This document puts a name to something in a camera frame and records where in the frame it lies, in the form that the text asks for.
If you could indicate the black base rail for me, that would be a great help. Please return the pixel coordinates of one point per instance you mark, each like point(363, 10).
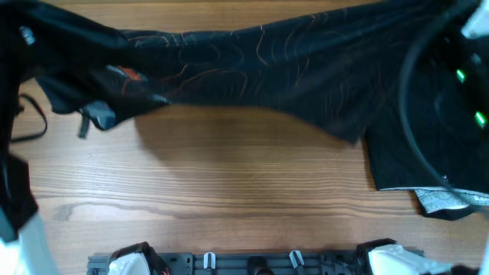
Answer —
point(322, 263)

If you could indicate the plain black t-shirt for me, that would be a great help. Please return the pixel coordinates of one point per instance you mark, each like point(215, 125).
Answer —
point(431, 137)

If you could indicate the grey patterned cloth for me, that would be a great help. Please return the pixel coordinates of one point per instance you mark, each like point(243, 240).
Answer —
point(436, 199)

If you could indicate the left white rail clip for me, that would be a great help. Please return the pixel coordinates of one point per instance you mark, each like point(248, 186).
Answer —
point(209, 261)

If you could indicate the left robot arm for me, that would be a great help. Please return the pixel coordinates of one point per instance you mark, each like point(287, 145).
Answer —
point(22, 229)

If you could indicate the white rail clip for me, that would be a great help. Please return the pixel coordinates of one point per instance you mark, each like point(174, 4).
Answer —
point(209, 261)
point(297, 262)

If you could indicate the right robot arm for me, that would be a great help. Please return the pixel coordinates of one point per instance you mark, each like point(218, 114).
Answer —
point(447, 40)

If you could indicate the black cycling jersey orange lines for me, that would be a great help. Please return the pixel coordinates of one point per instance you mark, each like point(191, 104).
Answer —
point(334, 69)

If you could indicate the right white rail clip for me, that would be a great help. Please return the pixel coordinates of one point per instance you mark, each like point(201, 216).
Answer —
point(297, 262)

